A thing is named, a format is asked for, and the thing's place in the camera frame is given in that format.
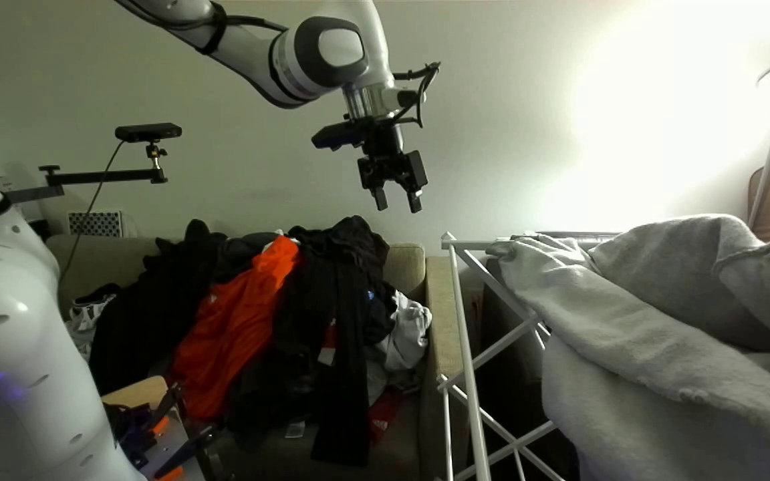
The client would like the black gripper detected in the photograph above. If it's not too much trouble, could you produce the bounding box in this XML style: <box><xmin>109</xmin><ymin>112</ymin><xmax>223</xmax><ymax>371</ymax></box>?
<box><xmin>355</xmin><ymin>122</ymin><xmax>430</xmax><ymax>215</ymax></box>

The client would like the grey hooded sweatshirt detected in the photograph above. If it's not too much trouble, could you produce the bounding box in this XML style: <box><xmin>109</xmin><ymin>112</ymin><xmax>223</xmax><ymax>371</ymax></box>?
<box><xmin>486</xmin><ymin>211</ymin><xmax>770</xmax><ymax>481</ymax></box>

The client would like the black white patterned cloth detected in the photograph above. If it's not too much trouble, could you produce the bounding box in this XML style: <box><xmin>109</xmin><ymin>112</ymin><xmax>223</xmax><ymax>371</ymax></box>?
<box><xmin>68</xmin><ymin>282</ymin><xmax>122</xmax><ymax>342</ymax></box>

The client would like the beige sofa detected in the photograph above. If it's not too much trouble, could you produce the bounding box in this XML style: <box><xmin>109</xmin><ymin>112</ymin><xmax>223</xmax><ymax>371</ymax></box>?
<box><xmin>45</xmin><ymin>235</ymin><xmax>461</xmax><ymax>481</ymax></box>

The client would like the small light grey garment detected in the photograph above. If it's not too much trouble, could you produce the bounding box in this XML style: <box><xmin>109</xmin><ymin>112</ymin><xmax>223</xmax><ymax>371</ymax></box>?
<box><xmin>371</xmin><ymin>287</ymin><xmax>435</xmax><ymax>375</ymax></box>

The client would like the white clothes drying rack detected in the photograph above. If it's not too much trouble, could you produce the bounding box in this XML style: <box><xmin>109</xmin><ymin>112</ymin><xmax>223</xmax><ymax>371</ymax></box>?
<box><xmin>435</xmin><ymin>230</ymin><xmax>624</xmax><ymax>481</ymax></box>

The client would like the black leather armchair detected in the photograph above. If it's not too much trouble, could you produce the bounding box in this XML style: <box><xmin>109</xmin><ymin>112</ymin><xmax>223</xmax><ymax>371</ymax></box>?
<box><xmin>461</xmin><ymin>262</ymin><xmax>582</xmax><ymax>481</ymax></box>

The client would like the orange garment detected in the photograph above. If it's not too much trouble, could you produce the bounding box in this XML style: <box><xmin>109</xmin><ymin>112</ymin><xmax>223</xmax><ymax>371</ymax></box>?
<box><xmin>168</xmin><ymin>235</ymin><xmax>304</xmax><ymax>428</ymax></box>

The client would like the red fabric piece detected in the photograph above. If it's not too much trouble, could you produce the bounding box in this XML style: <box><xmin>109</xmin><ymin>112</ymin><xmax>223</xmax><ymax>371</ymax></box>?
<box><xmin>366</xmin><ymin>387</ymin><xmax>407</xmax><ymax>441</ymax></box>

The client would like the black clothes pile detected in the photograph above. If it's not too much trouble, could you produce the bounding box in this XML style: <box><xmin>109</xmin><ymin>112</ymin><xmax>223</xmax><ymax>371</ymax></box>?
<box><xmin>89</xmin><ymin>214</ymin><xmax>399</xmax><ymax>470</ymax></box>

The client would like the cardboard box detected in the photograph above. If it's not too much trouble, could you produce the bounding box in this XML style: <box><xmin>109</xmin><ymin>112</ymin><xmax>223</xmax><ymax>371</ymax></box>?
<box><xmin>100</xmin><ymin>371</ymin><xmax>220</xmax><ymax>481</ymax></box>

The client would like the purple item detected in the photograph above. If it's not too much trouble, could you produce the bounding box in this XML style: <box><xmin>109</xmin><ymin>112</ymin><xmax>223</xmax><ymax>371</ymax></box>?
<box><xmin>104</xmin><ymin>402</ymin><xmax>158</xmax><ymax>449</ymax></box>

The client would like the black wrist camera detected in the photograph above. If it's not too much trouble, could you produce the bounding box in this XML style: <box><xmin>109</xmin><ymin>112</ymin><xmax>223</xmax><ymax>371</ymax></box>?
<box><xmin>311</xmin><ymin>116</ymin><xmax>383</xmax><ymax>155</ymax></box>

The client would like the black stereo camera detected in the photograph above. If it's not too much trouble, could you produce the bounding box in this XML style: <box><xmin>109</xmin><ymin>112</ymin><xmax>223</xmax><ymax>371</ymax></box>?
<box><xmin>116</xmin><ymin>120</ymin><xmax>185</xmax><ymax>147</ymax></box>

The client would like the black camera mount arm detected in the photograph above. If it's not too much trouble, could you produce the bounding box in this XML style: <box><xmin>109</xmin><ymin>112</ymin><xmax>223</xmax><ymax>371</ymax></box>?
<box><xmin>6</xmin><ymin>140</ymin><xmax>170</xmax><ymax>206</ymax></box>

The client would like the wall vent grille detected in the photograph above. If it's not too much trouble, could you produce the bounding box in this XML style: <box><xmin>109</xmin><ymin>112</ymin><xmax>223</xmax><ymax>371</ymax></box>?
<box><xmin>68</xmin><ymin>208</ymin><xmax>128</xmax><ymax>241</ymax></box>

